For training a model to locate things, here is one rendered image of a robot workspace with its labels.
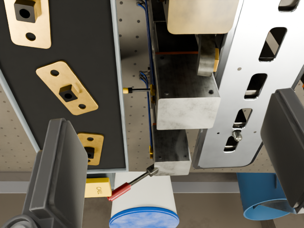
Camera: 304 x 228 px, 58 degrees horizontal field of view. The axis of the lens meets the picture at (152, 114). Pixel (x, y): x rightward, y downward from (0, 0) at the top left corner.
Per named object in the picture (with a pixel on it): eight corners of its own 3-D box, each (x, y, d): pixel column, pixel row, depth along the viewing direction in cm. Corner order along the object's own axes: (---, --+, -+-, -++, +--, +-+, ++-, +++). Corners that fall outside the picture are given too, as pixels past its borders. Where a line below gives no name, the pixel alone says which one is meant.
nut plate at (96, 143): (98, 163, 46) (98, 170, 46) (75, 162, 46) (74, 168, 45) (104, 134, 40) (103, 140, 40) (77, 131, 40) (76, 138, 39)
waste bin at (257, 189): (221, 168, 280) (236, 225, 241) (239, 141, 247) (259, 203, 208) (266, 169, 288) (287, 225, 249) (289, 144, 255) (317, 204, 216)
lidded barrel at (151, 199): (112, 168, 269) (109, 238, 226) (111, 135, 229) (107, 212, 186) (166, 168, 274) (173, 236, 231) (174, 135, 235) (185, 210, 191)
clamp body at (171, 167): (173, 82, 96) (187, 175, 72) (139, 83, 95) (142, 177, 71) (174, 65, 90) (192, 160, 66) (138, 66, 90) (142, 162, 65)
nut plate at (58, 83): (99, 106, 36) (99, 113, 35) (74, 114, 37) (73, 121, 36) (64, 58, 30) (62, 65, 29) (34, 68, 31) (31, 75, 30)
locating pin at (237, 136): (237, 130, 71) (242, 143, 68) (230, 130, 71) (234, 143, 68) (239, 125, 69) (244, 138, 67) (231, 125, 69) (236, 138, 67)
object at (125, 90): (171, 89, 57) (172, 93, 57) (113, 90, 57) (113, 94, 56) (172, 85, 56) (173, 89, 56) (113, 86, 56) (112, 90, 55)
